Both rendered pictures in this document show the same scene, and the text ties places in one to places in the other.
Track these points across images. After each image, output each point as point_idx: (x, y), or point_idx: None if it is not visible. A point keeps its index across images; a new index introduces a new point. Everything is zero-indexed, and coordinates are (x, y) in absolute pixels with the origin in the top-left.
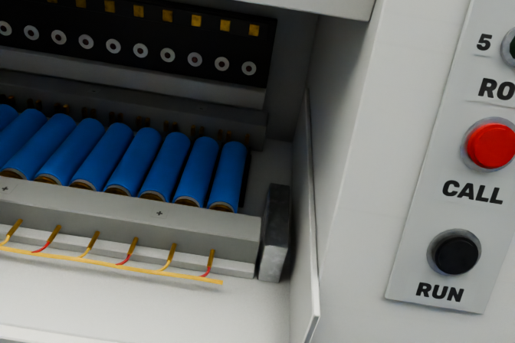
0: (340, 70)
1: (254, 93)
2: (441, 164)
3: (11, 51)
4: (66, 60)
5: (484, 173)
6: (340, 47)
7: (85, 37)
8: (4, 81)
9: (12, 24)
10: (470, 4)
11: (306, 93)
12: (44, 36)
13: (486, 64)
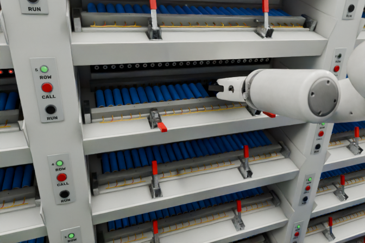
0: (308, 60)
1: (268, 65)
2: (331, 72)
3: (215, 67)
4: (227, 66)
5: (335, 72)
6: (305, 56)
7: (233, 60)
8: (218, 75)
9: (216, 61)
10: (334, 52)
11: (281, 63)
12: (222, 62)
13: (335, 58)
